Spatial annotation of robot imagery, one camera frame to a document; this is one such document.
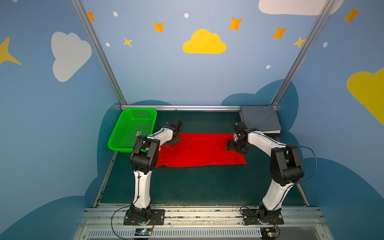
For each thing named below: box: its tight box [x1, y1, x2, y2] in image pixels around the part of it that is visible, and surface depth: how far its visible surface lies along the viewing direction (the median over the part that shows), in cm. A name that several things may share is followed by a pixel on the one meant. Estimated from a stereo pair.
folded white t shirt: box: [261, 130, 281, 134], surface depth 107 cm
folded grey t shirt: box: [239, 105, 282, 132], surface depth 110 cm
